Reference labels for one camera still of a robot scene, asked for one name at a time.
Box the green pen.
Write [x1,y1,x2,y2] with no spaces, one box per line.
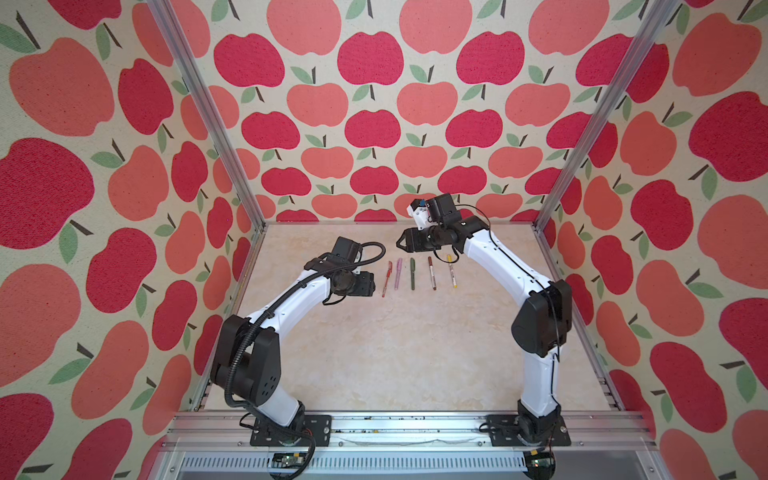
[409,258,416,291]

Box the pink pen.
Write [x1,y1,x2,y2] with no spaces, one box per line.
[394,262,402,291]

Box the white pen yellow tip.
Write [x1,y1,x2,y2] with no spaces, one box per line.
[447,255,458,289]

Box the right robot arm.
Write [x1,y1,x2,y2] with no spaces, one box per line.
[396,194,573,445]

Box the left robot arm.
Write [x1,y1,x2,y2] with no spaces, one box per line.
[210,237,386,437]

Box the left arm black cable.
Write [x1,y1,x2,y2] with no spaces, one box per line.
[223,241,387,463]

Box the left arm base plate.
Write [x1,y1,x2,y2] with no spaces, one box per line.
[248,415,333,447]

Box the white slotted cable duct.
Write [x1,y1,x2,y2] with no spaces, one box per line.
[180,451,527,475]

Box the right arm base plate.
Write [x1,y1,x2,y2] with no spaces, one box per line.
[478,413,572,448]

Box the aluminium front rail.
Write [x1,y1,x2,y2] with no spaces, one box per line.
[160,410,657,451]

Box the right aluminium corner post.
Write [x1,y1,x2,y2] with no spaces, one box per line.
[533,0,685,230]

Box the aluminium corner post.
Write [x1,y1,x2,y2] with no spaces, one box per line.
[146,0,268,230]
[533,0,685,230]

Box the left aluminium corner post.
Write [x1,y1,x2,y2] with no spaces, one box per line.
[146,0,268,230]

